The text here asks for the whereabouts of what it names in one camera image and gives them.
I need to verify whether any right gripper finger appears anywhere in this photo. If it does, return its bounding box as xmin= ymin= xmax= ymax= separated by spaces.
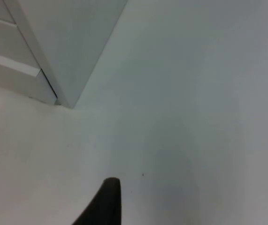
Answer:
xmin=73 ymin=177 xmax=122 ymax=225

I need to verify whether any grey drawer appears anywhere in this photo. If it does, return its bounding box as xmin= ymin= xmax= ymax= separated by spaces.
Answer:
xmin=0 ymin=50 xmax=58 ymax=106

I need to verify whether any grey chest of drawers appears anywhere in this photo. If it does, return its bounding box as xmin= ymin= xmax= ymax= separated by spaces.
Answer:
xmin=0 ymin=0 xmax=130 ymax=110

